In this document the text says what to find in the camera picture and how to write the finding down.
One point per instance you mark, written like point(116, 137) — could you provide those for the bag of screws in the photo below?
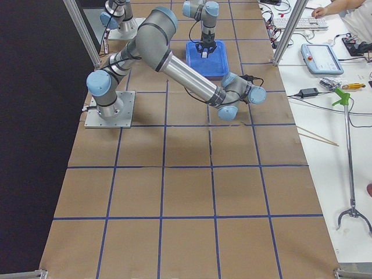
point(330, 83)

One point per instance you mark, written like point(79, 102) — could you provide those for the white computer mouse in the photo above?
point(308, 33)

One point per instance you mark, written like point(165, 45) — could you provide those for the black power adapter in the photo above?
point(308, 92)

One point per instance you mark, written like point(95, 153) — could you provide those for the metal corner bracket left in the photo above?
point(37, 274)

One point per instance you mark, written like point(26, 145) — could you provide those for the person's hand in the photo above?
point(319, 12)

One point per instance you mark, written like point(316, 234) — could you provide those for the metal corner bracket right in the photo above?
point(353, 270)

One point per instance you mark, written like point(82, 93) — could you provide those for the brown paper table cover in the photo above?
point(183, 194)

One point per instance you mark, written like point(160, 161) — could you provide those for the blue plastic tray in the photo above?
point(214, 67)

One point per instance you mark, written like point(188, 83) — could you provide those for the aluminium frame post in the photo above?
point(297, 11)
point(78, 17)

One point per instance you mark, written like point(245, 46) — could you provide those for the teach pendant tablet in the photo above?
point(321, 59)

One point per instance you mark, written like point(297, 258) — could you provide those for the person's forearm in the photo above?
point(342, 5)

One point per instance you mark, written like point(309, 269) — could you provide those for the aluminium frame post right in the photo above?
point(297, 11)

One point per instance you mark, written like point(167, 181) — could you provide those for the black circuit board device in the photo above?
point(356, 49)

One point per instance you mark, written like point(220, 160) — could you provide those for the green handled reach grabber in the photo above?
point(352, 211)

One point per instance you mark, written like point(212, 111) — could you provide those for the metal corner bracket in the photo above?
point(353, 270)
point(37, 274)

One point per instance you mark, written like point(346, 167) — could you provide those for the aluminium frame post left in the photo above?
point(78, 17)

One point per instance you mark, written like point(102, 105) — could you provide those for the white keyboard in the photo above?
point(308, 23)

